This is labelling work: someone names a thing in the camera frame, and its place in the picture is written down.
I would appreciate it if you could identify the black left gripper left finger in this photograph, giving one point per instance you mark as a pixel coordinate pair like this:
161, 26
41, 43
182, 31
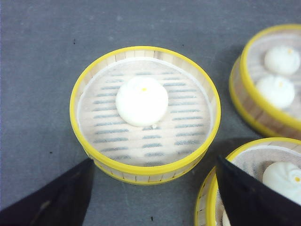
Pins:
62, 202

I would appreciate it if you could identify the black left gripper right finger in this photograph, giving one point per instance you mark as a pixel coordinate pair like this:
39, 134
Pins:
248, 202

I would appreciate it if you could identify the bamboo steamer basket yellow rim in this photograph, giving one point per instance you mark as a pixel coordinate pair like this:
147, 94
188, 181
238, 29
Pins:
253, 158

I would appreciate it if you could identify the bamboo steamer basket one bun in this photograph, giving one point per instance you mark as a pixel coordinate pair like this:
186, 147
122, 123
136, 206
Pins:
137, 174

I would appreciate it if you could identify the white steamed bun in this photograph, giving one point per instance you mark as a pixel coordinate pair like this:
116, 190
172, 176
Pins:
285, 179
142, 101
277, 90
284, 60

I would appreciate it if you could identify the white mesh steamer liner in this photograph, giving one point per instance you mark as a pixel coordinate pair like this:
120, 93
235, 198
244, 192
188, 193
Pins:
184, 128

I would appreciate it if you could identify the white steamed bun lower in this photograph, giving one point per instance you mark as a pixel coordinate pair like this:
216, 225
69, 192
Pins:
277, 90

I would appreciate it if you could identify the bamboo steamer basket two buns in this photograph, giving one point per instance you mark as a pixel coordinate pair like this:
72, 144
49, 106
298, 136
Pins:
249, 68

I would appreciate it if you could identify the white steamed bun upper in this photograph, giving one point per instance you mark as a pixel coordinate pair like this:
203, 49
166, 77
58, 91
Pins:
284, 60

